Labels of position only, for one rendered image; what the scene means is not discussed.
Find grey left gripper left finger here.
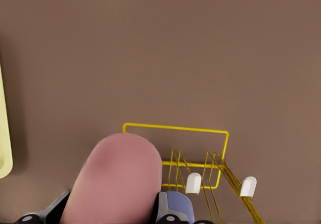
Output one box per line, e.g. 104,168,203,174
13,190,71,224

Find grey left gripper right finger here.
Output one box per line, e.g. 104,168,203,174
149,191,192,224

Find pink plate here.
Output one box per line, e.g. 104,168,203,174
59,133,163,224

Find lavender blue plate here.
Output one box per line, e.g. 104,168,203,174
166,190,195,223

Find pale yellow tray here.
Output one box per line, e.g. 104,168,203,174
0,58,14,180

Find yellow wire dish rack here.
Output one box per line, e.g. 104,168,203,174
122,122,266,224

